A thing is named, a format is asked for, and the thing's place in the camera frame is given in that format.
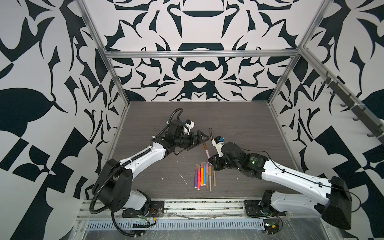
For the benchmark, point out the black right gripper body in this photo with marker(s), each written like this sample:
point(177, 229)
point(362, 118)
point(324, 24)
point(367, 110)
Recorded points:
point(224, 162)

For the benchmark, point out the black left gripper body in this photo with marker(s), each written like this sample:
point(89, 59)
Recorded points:
point(187, 141)

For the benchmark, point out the brown capped pink marker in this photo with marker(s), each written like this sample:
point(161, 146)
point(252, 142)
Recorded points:
point(206, 150)

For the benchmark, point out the dark brown marker pen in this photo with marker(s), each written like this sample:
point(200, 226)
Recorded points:
point(211, 133)

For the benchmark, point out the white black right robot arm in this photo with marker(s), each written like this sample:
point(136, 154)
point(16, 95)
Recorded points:
point(328, 198)

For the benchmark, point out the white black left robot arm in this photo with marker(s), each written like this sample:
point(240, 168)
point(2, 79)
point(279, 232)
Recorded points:
point(113, 188)

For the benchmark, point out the tan marker pen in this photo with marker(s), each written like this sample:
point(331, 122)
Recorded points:
point(210, 178)

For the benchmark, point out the purple marker pen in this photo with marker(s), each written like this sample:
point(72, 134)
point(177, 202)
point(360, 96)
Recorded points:
point(196, 177)

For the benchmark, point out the blue marker pen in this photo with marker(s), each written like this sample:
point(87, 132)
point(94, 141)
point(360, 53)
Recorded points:
point(204, 174)

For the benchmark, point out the pink red marker pen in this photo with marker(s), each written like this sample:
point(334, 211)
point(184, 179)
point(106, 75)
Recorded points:
point(198, 181)

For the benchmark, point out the orange marker pen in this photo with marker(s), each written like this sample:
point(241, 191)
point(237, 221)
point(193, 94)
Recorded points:
point(201, 174)

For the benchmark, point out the small circuit board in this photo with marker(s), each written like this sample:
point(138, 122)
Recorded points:
point(272, 228)

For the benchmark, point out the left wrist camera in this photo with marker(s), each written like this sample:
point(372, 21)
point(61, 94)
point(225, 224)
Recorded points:
point(188, 125)

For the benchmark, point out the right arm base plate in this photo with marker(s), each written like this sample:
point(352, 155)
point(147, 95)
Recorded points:
point(258, 209)

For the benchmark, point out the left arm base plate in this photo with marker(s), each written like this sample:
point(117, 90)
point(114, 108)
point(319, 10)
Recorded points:
point(150, 209)

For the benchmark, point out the white slotted cable duct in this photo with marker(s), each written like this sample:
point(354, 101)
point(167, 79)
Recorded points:
point(185, 224)

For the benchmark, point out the black wall hook rack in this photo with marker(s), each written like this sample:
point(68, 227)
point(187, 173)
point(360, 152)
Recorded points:
point(350, 102)

